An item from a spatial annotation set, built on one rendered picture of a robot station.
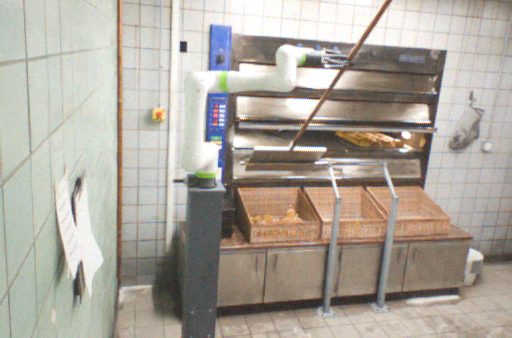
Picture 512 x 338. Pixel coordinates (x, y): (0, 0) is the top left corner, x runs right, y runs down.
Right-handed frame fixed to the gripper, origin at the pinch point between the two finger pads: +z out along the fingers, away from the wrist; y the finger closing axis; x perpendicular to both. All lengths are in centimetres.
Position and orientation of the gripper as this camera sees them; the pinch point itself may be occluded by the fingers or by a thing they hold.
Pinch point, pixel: (348, 61)
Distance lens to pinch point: 239.0
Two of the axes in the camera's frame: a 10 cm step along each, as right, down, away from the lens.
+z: 9.6, 0.2, 2.7
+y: 1.1, 8.8, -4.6
